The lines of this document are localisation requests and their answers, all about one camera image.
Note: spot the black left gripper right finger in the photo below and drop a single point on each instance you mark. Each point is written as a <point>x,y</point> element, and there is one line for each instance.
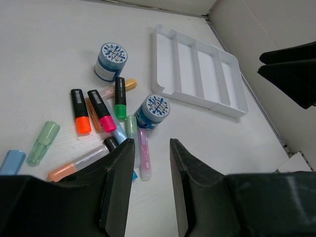
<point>203,203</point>

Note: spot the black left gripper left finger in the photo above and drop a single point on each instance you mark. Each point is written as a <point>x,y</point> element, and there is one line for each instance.
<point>100,195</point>

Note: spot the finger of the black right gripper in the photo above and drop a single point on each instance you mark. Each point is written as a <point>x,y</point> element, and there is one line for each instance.
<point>301,52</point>
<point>296,79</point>

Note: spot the black highlighter blue cap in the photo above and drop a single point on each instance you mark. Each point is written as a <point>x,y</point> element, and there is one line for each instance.
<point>110,143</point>

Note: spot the pastel purple marker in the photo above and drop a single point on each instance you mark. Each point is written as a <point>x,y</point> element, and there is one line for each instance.
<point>145,163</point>

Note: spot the pastel green long marker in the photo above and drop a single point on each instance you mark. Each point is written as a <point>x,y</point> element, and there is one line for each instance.
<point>131,127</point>

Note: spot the black highlighter pink cap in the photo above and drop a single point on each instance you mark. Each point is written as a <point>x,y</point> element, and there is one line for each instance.
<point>100,110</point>

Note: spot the black highlighter orange cap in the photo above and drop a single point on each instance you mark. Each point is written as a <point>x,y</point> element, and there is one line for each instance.
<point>81,115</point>

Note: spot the black highlighter green cap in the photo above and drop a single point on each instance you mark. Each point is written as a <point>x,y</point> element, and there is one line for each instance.
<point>120,98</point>

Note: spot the blue paint jar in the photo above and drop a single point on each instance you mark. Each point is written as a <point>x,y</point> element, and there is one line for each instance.
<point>152,112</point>
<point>110,61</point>

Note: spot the pastel light blue marker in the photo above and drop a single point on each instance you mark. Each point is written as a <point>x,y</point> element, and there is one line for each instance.
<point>119,134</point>

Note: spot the orange short marker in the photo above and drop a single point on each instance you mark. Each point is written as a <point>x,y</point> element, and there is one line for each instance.
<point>94,117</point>

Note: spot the clear marker orange cap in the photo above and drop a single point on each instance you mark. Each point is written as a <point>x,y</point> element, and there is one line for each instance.
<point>77,164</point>

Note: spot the pastel green short marker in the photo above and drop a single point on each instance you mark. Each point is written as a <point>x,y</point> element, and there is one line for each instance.
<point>43,143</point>

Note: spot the white compartment organizer tray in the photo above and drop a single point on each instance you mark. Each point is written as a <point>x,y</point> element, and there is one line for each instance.
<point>194,72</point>

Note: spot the pastel blue short marker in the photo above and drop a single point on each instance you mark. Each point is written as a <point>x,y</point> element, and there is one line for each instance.
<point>12,162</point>

